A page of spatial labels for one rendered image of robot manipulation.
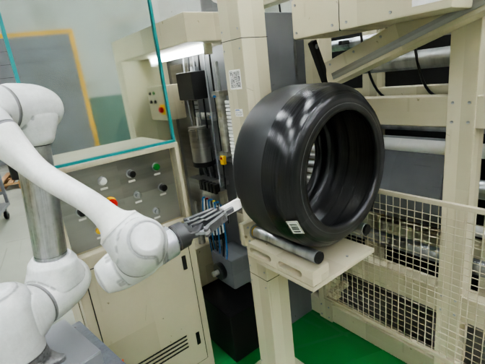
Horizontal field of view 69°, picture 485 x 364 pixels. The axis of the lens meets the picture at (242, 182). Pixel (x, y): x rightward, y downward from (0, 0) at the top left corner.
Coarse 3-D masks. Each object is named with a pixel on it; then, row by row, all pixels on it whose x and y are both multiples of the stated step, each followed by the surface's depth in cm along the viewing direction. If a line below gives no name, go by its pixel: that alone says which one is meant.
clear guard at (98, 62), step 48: (0, 0) 114; (48, 0) 123; (96, 0) 132; (144, 0) 143; (48, 48) 125; (96, 48) 134; (144, 48) 146; (96, 96) 137; (144, 96) 149; (96, 144) 140; (144, 144) 152
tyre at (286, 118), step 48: (288, 96) 114; (336, 96) 111; (240, 144) 118; (288, 144) 105; (336, 144) 153; (384, 144) 133; (240, 192) 121; (288, 192) 106; (336, 192) 152; (336, 240) 125
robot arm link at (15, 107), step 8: (0, 88) 93; (8, 88) 95; (0, 96) 91; (8, 96) 93; (0, 104) 90; (8, 104) 92; (16, 104) 95; (0, 112) 88; (8, 112) 92; (16, 112) 94; (0, 120) 87; (16, 120) 95
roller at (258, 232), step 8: (256, 232) 143; (264, 232) 140; (264, 240) 141; (272, 240) 136; (280, 240) 133; (288, 240) 131; (288, 248) 129; (296, 248) 126; (304, 248) 124; (312, 248) 123; (304, 256) 124; (312, 256) 120; (320, 256) 120
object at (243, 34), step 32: (224, 0) 132; (256, 0) 132; (224, 32) 137; (256, 32) 134; (224, 64) 142; (256, 64) 137; (256, 96) 139; (256, 288) 169; (288, 288) 170; (256, 320) 177; (288, 320) 174; (288, 352) 178
